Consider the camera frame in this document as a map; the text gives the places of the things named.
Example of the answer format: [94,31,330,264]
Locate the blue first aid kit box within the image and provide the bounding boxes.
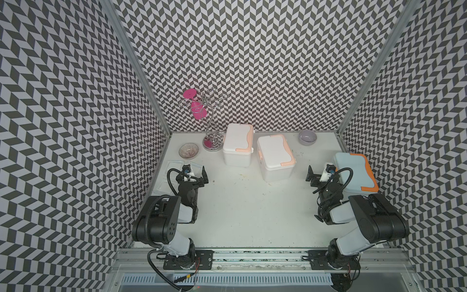
[334,153,379,201]

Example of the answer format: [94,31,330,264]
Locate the white first aid box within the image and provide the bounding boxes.
[223,124,254,167]
[257,134,296,183]

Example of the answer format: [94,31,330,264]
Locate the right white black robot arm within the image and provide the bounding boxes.
[303,164,409,270]

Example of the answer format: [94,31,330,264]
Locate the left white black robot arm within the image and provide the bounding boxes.
[131,164,214,271]

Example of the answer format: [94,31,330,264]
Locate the small clear glass bowl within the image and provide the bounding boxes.
[178,143,199,160]

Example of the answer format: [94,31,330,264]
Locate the small grey round bowl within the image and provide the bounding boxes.
[298,130,317,146]

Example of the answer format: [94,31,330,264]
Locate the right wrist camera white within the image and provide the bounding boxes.
[319,164,336,183]

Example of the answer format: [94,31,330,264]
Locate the silver wire stand pink ornaments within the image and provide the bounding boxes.
[182,88,227,152]

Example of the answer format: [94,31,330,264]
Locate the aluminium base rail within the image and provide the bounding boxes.
[109,248,415,274]

